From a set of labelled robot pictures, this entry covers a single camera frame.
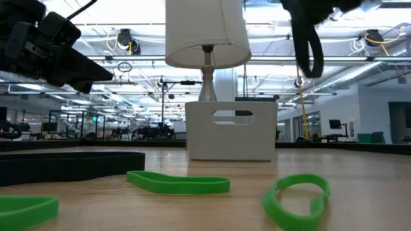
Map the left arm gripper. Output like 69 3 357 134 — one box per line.
0 0 114 94

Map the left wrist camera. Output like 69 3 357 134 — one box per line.
39 11 82 46

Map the hanging yellow cable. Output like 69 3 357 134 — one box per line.
294 62 310 141

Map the black computer monitor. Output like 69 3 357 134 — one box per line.
328 119 349 139

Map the white shade silver table lamp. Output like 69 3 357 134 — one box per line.
164 0 252 103

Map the ceiling cable reel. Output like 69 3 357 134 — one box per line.
364 27 406 49
105 28 142 55

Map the white plastic bin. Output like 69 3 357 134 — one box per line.
184 101 279 162

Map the black framed robot cell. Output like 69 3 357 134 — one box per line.
48 110 107 141

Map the black aluminium table frame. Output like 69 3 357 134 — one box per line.
0 139 411 156

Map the green rubber band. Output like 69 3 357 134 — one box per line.
126 170 231 196
261 173 332 231
0 195 60 231

